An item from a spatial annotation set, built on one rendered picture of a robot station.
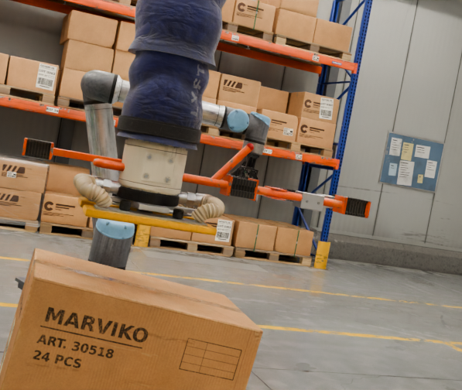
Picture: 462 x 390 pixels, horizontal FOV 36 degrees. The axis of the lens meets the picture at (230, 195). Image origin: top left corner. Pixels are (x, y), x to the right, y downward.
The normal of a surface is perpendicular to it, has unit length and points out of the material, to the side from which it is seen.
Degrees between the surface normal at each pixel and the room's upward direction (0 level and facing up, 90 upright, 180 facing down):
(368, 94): 90
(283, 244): 91
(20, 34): 90
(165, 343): 90
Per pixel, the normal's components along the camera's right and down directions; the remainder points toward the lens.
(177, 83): 0.48, -0.15
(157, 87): -0.06, -0.10
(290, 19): 0.32, 0.05
